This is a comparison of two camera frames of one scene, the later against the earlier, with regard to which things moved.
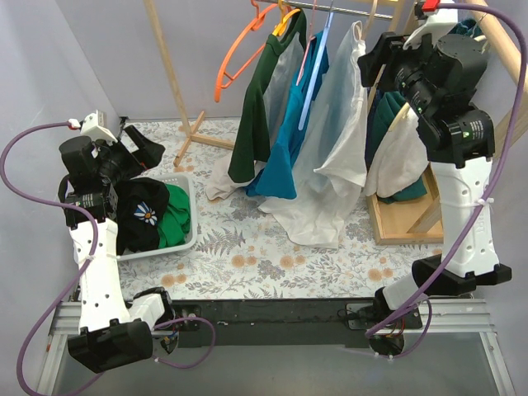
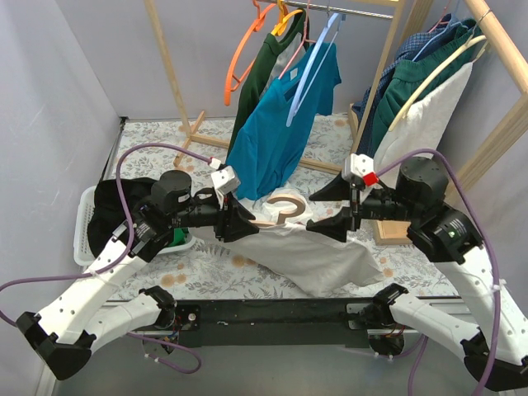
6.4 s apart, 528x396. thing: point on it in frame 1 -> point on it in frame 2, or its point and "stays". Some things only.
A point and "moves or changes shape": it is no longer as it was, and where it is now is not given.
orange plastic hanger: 256,24 moves or changes shape
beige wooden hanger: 370,19 -> 283,214
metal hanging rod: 361,12 stays
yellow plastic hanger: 280,27 stays
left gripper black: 129,151 -> 225,223
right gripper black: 382,58 -> 355,209
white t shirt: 330,160 -> 286,251
